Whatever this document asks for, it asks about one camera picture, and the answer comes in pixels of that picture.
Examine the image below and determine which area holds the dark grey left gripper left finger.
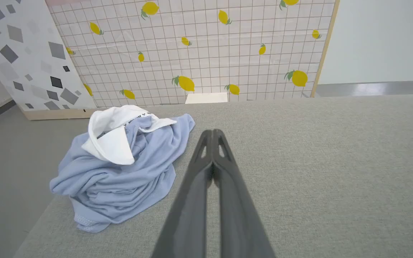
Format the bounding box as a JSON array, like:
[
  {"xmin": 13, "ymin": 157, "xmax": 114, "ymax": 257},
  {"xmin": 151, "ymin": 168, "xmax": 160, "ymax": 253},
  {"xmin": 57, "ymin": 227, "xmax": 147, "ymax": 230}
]
[{"xmin": 151, "ymin": 129, "xmax": 213, "ymax": 258}]

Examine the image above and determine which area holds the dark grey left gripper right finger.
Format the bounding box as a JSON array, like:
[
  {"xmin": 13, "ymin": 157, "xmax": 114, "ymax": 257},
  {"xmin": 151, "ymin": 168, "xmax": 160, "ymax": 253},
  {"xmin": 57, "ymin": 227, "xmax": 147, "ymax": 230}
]
[{"xmin": 213, "ymin": 129, "xmax": 277, "ymax": 258}]

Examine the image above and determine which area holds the light blue white-collared shirt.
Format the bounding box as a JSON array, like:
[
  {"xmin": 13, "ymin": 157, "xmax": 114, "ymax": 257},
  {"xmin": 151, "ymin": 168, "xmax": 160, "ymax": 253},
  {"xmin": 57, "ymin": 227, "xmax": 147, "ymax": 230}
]
[{"xmin": 49, "ymin": 105, "xmax": 196, "ymax": 233}]

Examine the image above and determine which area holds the grey fabric sofa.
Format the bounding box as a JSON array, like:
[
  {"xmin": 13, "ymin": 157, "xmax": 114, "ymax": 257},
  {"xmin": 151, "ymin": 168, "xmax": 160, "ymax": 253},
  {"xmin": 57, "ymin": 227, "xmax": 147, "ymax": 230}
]
[{"xmin": 13, "ymin": 94, "xmax": 413, "ymax": 258}]

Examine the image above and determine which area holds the small white box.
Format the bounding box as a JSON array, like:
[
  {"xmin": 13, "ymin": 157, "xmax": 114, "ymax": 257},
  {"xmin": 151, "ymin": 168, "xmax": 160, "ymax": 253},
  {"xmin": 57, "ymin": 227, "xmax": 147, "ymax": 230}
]
[{"xmin": 185, "ymin": 92, "xmax": 228, "ymax": 105}]

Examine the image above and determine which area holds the lemon print grid panel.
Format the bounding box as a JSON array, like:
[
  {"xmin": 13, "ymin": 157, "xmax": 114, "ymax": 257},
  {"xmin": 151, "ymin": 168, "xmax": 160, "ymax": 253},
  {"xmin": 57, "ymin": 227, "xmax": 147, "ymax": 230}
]
[{"xmin": 45, "ymin": 0, "xmax": 340, "ymax": 109}]

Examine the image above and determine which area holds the grey terrazzo print panel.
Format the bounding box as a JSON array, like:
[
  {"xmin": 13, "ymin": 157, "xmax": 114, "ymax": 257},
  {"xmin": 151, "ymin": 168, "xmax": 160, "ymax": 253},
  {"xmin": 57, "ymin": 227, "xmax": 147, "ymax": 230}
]
[{"xmin": 0, "ymin": 0, "xmax": 98, "ymax": 121}]

